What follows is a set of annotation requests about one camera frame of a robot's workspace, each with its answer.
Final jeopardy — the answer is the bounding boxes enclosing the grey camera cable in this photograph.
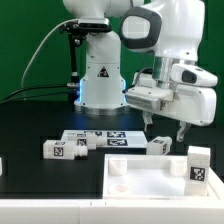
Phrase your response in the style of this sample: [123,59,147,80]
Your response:
[20,18,80,90]

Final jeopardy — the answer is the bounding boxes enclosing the white left fence piece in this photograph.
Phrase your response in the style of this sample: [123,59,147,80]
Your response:
[0,157,3,177]

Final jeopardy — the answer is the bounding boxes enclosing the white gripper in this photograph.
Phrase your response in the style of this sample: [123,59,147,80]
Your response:
[125,73,217,142]

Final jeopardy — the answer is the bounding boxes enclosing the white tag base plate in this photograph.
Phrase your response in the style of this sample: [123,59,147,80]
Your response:
[61,130,147,148]

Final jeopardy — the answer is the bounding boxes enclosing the white square table top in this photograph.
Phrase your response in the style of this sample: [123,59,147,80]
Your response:
[103,154,224,201]

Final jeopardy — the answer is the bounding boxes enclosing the white front fence bar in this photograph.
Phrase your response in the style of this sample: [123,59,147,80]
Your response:
[0,200,224,224]

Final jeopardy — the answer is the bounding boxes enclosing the black cables on table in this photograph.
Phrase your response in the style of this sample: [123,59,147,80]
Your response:
[0,84,73,104]

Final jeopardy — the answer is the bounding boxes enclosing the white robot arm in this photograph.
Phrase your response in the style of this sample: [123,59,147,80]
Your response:
[63,0,217,131]

